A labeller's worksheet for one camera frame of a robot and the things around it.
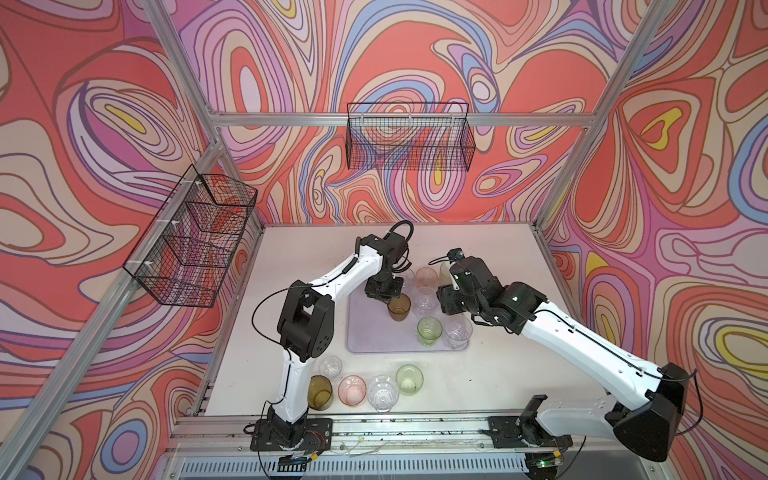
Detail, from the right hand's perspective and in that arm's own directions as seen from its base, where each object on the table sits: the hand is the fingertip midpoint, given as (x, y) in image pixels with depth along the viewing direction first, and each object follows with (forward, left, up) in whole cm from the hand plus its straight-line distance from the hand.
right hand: (450, 298), depth 77 cm
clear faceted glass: (-1, -5, -19) cm, 19 cm away
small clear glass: (-11, +33, -16) cm, 38 cm away
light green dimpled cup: (-14, +11, -19) cm, 26 cm away
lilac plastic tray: (+3, +10, -18) cm, 21 cm away
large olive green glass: (-17, +36, -18) cm, 44 cm away
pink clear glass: (-17, +27, -18) cm, 36 cm away
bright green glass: (-1, +4, -17) cm, 18 cm away
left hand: (+7, +14, -11) cm, 19 cm away
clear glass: (+15, +9, -15) cm, 23 cm away
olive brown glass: (+6, +13, -16) cm, 21 cm away
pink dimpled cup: (+18, +3, -17) cm, 25 cm away
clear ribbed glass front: (-17, +19, -20) cm, 32 cm away
